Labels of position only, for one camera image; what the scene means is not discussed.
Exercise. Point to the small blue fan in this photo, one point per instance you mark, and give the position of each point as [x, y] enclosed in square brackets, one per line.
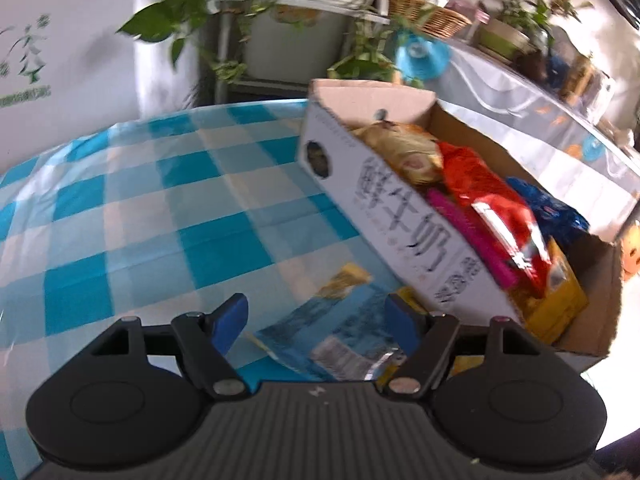
[422, 55]

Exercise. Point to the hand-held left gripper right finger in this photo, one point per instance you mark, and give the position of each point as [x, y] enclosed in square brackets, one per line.
[402, 322]

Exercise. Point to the white appliance carton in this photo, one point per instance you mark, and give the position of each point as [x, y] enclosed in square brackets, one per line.
[75, 60]

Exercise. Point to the light blue snack packet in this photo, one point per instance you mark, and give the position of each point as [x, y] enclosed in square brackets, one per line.
[330, 325]

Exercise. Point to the cream snack packet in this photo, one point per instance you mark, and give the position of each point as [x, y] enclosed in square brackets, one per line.
[400, 147]

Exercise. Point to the small trailing plant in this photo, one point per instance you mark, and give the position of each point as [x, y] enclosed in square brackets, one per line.
[362, 60]

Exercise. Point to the grey container with orange label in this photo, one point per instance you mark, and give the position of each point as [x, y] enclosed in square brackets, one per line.
[295, 50]

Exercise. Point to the cardboard box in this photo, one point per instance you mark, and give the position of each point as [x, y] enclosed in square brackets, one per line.
[400, 220]

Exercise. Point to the blue white checked tablecloth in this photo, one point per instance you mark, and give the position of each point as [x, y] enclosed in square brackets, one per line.
[150, 220]

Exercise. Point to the wicker basket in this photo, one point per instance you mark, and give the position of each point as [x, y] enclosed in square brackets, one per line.
[435, 20]

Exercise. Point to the dark blue foil snack packet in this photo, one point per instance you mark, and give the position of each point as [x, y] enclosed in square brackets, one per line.
[550, 215]

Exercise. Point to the brown container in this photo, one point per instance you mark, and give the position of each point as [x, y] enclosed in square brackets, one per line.
[585, 77]

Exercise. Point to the white metal rack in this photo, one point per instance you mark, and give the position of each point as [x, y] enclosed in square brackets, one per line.
[222, 35]

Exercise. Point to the pink snack packet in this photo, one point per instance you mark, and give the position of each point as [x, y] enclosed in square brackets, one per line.
[465, 230]

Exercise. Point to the small plant in green pot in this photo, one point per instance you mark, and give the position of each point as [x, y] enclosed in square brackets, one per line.
[500, 40]

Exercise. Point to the orange round object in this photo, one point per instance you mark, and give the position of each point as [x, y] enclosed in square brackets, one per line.
[632, 255]

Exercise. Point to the mustard yellow snack packet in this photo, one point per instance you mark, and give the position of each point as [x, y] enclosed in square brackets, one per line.
[560, 300]

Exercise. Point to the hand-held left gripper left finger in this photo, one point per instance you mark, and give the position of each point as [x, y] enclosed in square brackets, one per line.
[231, 320]

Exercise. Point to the red snack packet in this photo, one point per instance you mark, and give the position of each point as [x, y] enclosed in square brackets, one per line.
[480, 185]

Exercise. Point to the pothos plant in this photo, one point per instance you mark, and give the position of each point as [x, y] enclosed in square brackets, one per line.
[155, 25]

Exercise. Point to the side table with white cover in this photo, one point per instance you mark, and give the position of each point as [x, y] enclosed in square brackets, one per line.
[525, 105]

